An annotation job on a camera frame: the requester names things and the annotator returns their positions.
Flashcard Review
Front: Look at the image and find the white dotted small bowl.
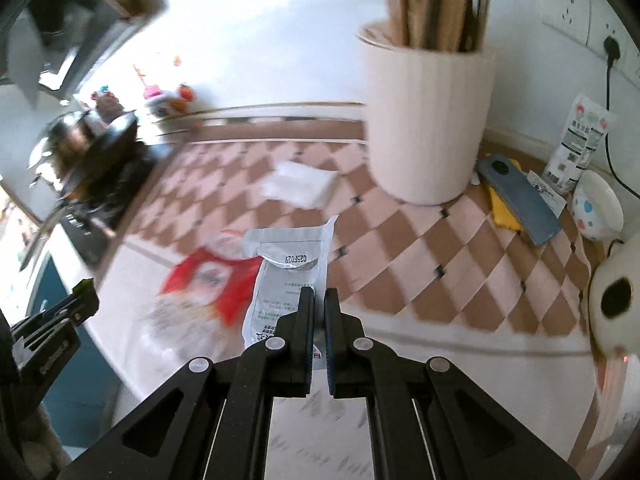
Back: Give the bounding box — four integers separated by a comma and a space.
570, 170, 624, 242

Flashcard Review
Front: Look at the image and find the black frying pan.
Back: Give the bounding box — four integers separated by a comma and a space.
21, 113, 138, 269

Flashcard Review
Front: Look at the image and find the black power plug cable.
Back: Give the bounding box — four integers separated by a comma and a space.
602, 34, 640, 201

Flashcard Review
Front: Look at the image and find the folded white paper napkin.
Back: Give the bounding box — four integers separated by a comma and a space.
260, 160, 338, 210

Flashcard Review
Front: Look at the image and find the blue grey smartphone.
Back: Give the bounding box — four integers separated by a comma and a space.
475, 154, 562, 246

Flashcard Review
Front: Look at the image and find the stainless steel stock pot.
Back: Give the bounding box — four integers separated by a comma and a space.
27, 110, 103, 192

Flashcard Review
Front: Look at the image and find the silver white foil sachet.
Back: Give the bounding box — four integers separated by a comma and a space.
242, 216, 337, 347

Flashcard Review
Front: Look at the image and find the red white sugar bag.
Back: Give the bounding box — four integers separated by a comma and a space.
141, 230, 262, 367

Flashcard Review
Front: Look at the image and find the yellow cleaning sponge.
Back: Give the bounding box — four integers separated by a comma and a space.
484, 182, 523, 233

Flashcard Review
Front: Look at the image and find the white wall socket strip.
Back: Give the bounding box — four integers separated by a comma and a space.
539, 0, 639, 87

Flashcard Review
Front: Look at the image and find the bundle of wooden chopsticks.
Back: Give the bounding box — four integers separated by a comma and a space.
382, 0, 491, 53

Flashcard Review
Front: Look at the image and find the cream electric kettle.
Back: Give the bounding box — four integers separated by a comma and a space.
588, 233, 640, 358

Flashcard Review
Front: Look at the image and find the black range hood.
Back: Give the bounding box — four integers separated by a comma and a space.
1, 0, 166, 105

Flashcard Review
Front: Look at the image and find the checkered beige table mat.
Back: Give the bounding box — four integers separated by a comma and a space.
89, 141, 596, 462

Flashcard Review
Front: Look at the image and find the cream ribbed utensil holder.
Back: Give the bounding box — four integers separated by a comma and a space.
357, 21, 497, 206

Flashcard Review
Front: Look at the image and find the black gas stove top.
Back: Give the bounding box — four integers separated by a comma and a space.
61, 141, 171, 269

